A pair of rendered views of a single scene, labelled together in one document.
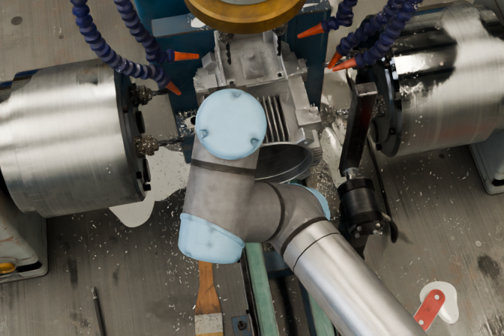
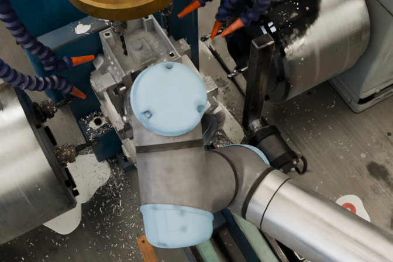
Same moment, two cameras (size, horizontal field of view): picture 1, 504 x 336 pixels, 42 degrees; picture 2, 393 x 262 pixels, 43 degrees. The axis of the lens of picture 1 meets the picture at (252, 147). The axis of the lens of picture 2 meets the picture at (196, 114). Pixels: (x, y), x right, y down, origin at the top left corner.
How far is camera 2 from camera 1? 0.23 m
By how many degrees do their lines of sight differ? 10
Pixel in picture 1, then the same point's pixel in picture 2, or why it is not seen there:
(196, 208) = (158, 195)
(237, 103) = (172, 75)
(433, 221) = (322, 148)
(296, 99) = not seen: hidden behind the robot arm
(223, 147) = (171, 123)
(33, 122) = not seen: outside the picture
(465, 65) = (326, 4)
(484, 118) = (352, 46)
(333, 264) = (302, 208)
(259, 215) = (219, 183)
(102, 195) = (37, 213)
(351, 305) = (335, 242)
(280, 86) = not seen: hidden behind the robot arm
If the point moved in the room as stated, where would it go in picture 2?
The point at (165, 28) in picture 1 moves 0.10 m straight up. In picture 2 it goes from (52, 41) to (34, 1)
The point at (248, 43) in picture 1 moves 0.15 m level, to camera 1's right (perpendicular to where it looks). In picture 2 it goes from (132, 35) to (209, 11)
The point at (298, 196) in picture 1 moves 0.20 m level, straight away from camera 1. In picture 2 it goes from (241, 155) to (204, 33)
